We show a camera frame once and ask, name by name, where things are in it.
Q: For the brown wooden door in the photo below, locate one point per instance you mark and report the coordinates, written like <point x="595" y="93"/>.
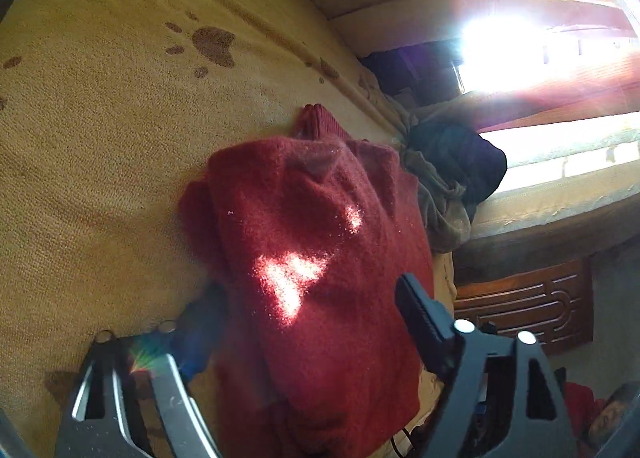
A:
<point x="525" y="303"/>

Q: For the orange curtain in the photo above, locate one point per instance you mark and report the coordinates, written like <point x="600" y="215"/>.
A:
<point x="565" y="97"/>

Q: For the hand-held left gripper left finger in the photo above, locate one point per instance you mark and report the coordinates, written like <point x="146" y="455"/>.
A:
<point x="172" y="388"/>

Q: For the grey cloth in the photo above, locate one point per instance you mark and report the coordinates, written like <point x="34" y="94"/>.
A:
<point x="442" y="218"/>

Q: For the yellow paw print blanket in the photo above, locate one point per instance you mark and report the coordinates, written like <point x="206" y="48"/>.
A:
<point x="110" y="137"/>

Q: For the black cloth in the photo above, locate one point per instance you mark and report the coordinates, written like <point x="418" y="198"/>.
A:
<point x="465" y="157"/>

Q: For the beige bed end board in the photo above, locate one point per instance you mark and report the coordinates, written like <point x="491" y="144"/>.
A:
<point x="550" y="218"/>

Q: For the dark bedside cabinet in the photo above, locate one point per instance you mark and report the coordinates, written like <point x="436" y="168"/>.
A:
<point x="405" y="72"/>

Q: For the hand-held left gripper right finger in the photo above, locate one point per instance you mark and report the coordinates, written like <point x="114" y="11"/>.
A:
<point x="422" y="315"/>

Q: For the red knit sweater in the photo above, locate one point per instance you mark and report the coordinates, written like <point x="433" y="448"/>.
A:
<point x="320" y="268"/>

